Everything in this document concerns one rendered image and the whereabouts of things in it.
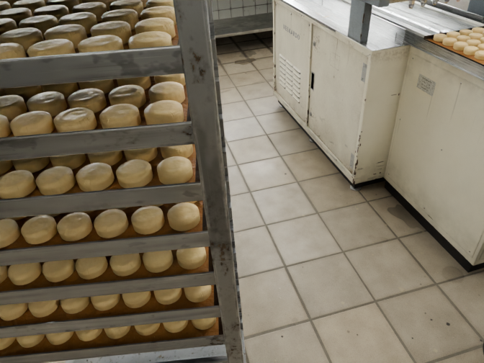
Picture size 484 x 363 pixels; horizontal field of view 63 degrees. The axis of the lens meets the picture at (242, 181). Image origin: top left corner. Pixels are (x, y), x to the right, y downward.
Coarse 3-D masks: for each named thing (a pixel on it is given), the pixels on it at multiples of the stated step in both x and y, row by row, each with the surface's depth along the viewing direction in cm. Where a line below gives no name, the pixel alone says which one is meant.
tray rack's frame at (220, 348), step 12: (192, 348) 141; (204, 348) 141; (216, 348) 141; (72, 360) 140; (84, 360) 140; (96, 360) 140; (108, 360) 140; (120, 360) 139; (132, 360) 139; (144, 360) 139; (156, 360) 139; (168, 360) 138
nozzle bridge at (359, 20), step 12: (360, 0) 176; (372, 0) 167; (384, 0) 163; (396, 0) 168; (408, 0) 170; (480, 0) 194; (360, 12) 177; (480, 12) 196; (360, 24) 179; (348, 36) 191; (360, 36) 181
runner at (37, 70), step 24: (144, 48) 41; (168, 48) 41; (0, 72) 41; (24, 72) 42; (48, 72) 42; (72, 72) 42; (96, 72) 42; (120, 72) 42; (144, 72) 42; (168, 72) 43
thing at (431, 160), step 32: (416, 64) 177; (448, 64) 160; (416, 96) 182; (448, 96) 163; (480, 96) 147; (416, 128) 187; (448, 128) 167; (480, 128) 151; (416, 160) 192; (448, 160) 171; (480, 160) 154; (416, 192) 198; (448, 192) 176; (480, 192) 158; (448, 224) 180; (480, 224) 161; (480, 256) 168
